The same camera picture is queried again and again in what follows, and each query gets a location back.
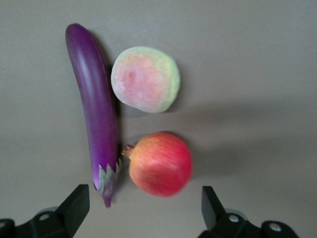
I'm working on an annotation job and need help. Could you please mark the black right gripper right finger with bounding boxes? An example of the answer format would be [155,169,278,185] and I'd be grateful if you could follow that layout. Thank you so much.
[199,185,298,238]

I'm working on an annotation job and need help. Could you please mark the red pomegranate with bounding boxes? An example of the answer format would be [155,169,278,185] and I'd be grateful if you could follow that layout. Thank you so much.
[121,131,193,198]

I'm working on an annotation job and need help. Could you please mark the pink green peach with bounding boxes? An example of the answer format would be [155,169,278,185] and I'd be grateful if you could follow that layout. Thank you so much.
[110,46,181,114]

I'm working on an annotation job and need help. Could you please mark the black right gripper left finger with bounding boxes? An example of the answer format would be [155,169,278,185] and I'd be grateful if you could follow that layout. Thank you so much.
[0,184,90,238]

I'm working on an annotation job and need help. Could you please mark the long purple eggplant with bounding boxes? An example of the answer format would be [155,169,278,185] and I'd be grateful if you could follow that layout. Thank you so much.
[65,23,123,208]

